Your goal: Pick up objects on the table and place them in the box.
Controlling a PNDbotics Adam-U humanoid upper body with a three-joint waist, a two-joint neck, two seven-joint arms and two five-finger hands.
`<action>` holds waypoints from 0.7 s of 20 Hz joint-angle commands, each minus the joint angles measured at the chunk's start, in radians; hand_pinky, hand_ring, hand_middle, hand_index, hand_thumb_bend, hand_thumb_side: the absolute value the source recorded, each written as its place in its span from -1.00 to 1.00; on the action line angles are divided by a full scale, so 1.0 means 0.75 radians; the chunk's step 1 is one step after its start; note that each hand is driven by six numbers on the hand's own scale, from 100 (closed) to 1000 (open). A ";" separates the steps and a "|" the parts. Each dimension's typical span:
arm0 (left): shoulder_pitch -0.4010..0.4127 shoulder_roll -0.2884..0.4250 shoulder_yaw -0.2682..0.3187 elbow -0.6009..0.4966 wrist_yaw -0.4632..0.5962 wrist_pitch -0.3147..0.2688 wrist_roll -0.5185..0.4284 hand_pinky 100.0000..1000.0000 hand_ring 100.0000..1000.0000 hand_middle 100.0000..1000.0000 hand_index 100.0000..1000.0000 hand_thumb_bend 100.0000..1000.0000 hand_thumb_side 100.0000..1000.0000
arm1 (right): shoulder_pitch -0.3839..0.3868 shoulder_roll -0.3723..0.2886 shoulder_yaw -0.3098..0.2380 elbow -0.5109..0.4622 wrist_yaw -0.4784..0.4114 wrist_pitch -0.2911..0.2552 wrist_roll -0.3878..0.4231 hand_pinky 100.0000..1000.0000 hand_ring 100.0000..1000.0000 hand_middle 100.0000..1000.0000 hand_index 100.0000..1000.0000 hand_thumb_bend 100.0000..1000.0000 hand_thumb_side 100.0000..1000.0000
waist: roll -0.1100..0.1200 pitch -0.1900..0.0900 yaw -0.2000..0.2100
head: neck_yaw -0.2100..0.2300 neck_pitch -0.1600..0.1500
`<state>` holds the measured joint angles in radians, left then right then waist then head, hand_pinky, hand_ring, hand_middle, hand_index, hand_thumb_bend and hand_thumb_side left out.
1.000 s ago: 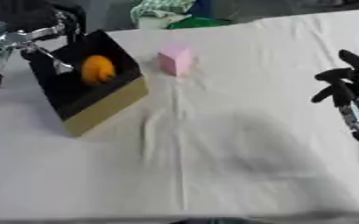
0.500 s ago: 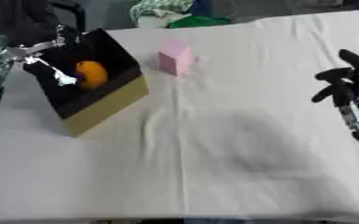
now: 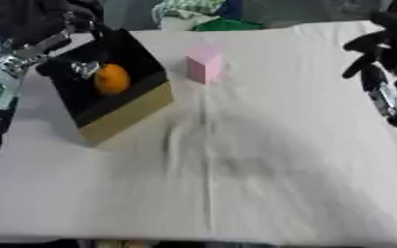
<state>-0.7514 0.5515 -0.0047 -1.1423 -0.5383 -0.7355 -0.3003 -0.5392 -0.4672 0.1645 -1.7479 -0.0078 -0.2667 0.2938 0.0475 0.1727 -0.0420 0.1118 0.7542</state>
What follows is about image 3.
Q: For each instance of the tan cardboard box black inside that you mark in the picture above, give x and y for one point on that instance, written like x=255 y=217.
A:
x=123 y=106

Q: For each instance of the pink block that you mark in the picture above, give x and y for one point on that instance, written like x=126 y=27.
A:
x=203 y=66

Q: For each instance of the green bag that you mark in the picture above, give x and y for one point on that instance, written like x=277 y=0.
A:
x=227 y=25

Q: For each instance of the orange toy fruit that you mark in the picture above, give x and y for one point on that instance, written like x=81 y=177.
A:
x=112 y=80

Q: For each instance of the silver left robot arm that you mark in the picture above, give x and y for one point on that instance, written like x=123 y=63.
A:
x=3 y=80

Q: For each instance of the blue bag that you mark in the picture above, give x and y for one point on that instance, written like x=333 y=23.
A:
x=230 y=8

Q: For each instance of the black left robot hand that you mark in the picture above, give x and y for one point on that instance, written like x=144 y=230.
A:
x=35 y=17

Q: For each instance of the green white checked cloth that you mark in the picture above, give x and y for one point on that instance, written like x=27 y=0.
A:
x=187 y=7

